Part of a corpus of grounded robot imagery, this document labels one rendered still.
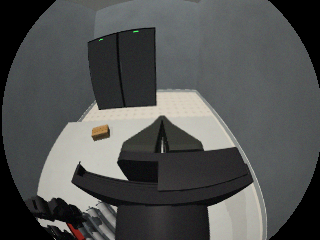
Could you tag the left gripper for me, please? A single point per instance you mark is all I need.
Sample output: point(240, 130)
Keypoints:
point(79, 224)

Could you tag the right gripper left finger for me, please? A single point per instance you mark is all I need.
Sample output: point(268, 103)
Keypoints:
point(147, 139)

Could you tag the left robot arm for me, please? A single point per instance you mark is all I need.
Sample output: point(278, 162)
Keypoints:
point(58, 207)

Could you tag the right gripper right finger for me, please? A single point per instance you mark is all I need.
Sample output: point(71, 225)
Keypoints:
point(178, 140)

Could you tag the brown cardboard box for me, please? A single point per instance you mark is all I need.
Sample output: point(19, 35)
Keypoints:
point(100, 132)

